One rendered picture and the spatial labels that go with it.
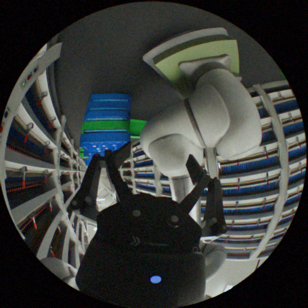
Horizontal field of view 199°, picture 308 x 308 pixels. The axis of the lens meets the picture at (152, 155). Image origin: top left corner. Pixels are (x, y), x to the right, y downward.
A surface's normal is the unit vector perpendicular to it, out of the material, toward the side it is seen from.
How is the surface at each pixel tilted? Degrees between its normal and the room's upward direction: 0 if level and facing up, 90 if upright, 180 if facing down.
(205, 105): 86
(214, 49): 2
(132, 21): 0
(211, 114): 79
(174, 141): 74
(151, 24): 0
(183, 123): 69
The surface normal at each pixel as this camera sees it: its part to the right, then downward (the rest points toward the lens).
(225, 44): 0.12, 0.98
